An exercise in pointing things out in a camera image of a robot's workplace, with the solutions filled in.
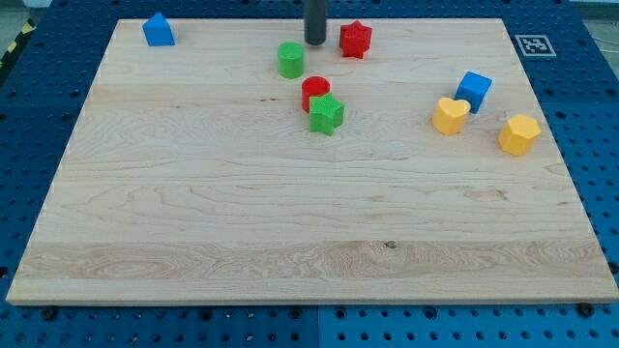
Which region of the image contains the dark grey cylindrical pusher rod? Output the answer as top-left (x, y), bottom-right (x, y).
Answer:
top-left (304, 0), bottom-right (328, 45)

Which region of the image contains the green cylinder block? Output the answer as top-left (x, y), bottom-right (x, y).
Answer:
top-left (277, 42), bottom-right (305, 79)

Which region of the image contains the red star block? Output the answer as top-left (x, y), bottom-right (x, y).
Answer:
top-left (339, 20), bottom-right (372, 59)

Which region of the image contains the red cylinder block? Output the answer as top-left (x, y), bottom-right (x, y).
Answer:
top-left (301, 75), bottom-right (331, 113)

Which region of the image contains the green star block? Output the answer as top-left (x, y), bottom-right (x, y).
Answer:
top-left (309, 92), bottom-right (344, 135)

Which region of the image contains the blue house-shaped block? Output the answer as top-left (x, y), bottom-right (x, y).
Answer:
top-left (142, 13), bottom-right (175, 46)

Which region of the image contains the light wooden board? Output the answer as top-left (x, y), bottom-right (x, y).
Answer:
top-left (7, 18), bottom-right (618, 306)

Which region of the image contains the yellow heart block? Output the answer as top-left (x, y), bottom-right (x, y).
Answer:
top-left (431, 97), bottom-right (471, 135)

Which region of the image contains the blue cube block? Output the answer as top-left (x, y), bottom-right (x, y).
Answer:
top-left (455, 72), bottom-right (493, 114)

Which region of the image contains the white fiducial marker tag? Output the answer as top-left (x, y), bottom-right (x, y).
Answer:
top-left (515, 34), bottom-right (556, 57)

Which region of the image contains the yellow hexagon block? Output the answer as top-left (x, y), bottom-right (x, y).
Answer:
top-left (498, 114), bottom-right (542, 157)

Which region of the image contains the yellow black hazard tape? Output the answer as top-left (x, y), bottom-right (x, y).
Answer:
top-left (1, 17), bottom-right (37, 70)

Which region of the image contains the black bolt front right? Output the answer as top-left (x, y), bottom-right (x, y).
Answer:
top-left (576, 303), bottom-right (596, 318)

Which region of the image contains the black bolt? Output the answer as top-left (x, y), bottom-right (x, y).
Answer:
top-left (40, 306), bottom-right (58, 321)
top-left (576, 303), bottom-right (596, 318)

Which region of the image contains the black bolt front left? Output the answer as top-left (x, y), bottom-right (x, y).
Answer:
top-left (40, 306), bottom-right (58, 321)

